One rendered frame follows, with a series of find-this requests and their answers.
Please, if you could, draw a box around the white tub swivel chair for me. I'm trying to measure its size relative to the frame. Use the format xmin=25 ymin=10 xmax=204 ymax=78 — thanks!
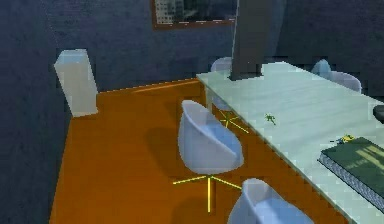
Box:
xmin=329 ymin=70 xmax=363 ymax=94
xmin=227 ymin=177 xmax=315 ymax=224
xmin=172 ymin=99 xmax=250 ymax=214
xmin=310 ymin=59 xmax=333 ymax=78
xmin=209 ymin=56 xmax=250 ymax=134

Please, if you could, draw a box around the small green figure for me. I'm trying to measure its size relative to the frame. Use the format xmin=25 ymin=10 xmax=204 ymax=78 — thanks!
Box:
xmin=264 ymin=113 xmax=278 ymax=126

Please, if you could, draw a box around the dark grey tall slab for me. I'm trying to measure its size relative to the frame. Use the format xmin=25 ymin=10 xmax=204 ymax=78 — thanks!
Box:
xmin=228 ymin=0 xmax=273 ymax=82

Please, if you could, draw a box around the pale green long table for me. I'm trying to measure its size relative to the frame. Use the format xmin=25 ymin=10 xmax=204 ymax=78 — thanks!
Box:
xmin=195 ymin=61 xmax=384 ymax=224

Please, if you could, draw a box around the white tall bin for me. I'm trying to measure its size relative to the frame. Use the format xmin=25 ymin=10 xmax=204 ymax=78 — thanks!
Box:
xmin=53 ymin=48 xmax=100 ymax=118

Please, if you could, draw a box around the small yellow blue toy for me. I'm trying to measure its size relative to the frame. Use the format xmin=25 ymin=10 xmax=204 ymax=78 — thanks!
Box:
xmin=329 ymin=133 xmax=356 ymax=145

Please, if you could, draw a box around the dark green thick book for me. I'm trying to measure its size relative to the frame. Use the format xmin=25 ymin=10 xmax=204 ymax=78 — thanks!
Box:
xmin=317 ymin=136 xmax=384 ymax=212

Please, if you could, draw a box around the black round object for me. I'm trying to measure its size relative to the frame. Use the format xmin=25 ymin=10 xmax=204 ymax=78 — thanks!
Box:
xmin=372 ymin=103 xmax=384 ymax=124

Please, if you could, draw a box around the brown framed wall picture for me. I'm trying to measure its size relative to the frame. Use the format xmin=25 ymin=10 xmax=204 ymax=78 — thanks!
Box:
xmin=150 ymin=0 xmax=239 ymax=31

